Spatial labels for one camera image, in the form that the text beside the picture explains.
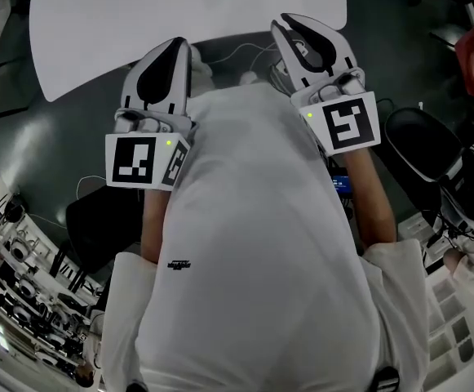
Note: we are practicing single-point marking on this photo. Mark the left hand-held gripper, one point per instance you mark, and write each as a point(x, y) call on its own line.
point(134, 161)

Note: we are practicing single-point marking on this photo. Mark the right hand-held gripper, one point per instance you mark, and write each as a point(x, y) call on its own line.
point(346, 125)

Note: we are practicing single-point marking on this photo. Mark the person's right forearm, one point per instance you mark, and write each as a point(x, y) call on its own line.
point(369, 202)

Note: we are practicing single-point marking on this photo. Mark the person's left forearm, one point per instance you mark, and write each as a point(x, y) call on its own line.
point(155, 227)

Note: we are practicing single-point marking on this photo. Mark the person's left shoe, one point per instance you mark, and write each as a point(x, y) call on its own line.
point(202, 63)

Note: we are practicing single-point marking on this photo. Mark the person's shoe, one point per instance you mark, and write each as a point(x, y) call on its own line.
point(251, 78)
point(202, 63)

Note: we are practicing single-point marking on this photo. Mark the person's right shoe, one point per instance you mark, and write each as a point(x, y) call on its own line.
point(251, 78)

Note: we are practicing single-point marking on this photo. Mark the white table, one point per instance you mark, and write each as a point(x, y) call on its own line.
point(98, 23)

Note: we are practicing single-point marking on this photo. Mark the black device with blue screen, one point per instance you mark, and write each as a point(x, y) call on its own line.
point(341, 184)

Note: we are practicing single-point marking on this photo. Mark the white and black robot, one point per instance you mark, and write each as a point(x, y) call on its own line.
point(420, 145)

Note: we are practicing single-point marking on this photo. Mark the person's white shirt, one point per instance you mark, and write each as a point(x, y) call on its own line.
point(261, 239)

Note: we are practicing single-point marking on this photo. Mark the white equipment shelf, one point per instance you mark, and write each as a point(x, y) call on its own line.
point(24, 284)

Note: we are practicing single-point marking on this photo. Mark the white fabric cover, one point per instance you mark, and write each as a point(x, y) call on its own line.
point(473, 268)

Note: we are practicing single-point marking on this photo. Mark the white cubby shelf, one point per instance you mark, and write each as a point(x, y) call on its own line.
point(448, 329)

